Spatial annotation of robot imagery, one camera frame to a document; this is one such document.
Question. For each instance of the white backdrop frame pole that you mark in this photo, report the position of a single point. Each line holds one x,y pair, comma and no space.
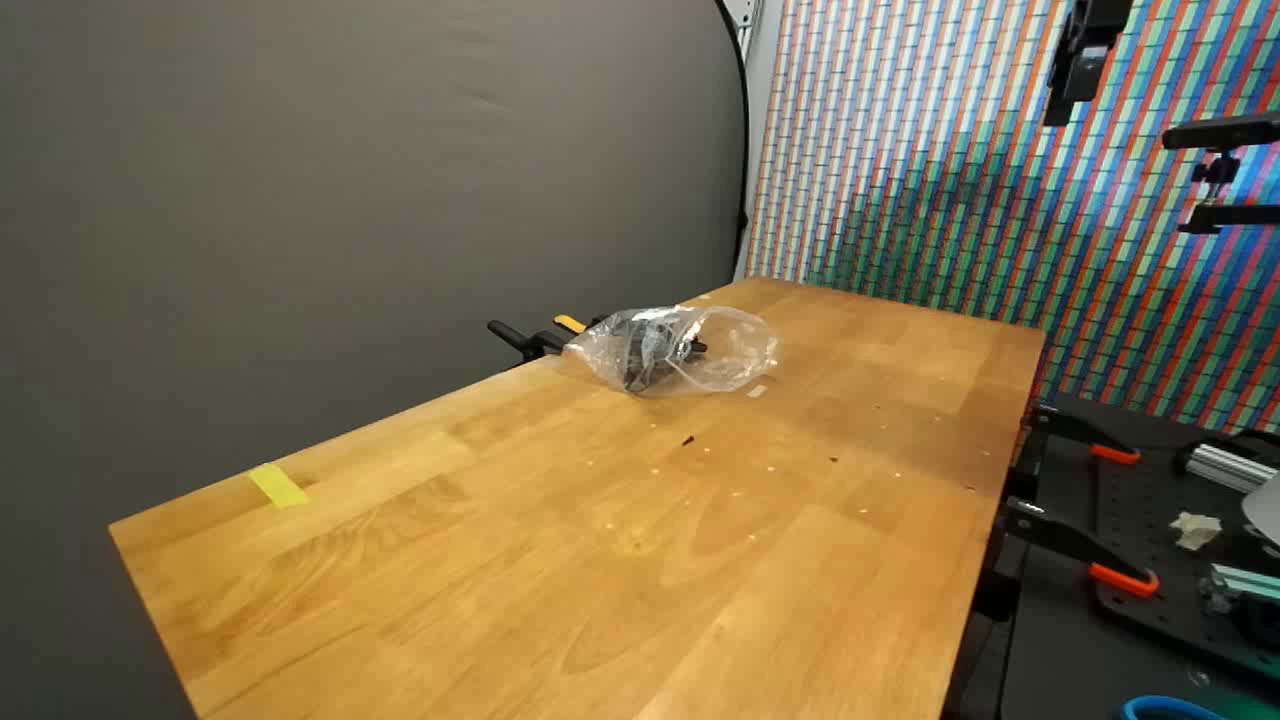
760,121

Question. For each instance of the yellow tape strip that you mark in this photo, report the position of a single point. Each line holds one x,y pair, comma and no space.
276,487

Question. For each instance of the yellow tipped table clamp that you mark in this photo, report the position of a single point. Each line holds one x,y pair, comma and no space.
568,322

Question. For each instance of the black pegboard bench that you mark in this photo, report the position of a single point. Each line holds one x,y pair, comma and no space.
1067,646

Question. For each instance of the silver metal bar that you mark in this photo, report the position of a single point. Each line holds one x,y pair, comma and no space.
1229,467

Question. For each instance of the crumpled white paper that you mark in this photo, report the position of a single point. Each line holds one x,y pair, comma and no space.
1197,528

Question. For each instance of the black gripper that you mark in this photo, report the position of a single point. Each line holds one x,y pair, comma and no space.
1099,42

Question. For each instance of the black table clamp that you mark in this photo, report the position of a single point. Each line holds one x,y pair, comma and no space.
522,339

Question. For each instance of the white round object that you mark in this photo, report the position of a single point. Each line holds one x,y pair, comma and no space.
1265,515

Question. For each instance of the teal aluminium bar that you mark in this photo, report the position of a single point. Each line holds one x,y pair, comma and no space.
1245,581

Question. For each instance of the black camera stand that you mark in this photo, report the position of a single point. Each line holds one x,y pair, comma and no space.
1220,132

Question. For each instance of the clear plastic bag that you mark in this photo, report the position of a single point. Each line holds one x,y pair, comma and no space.
725,350

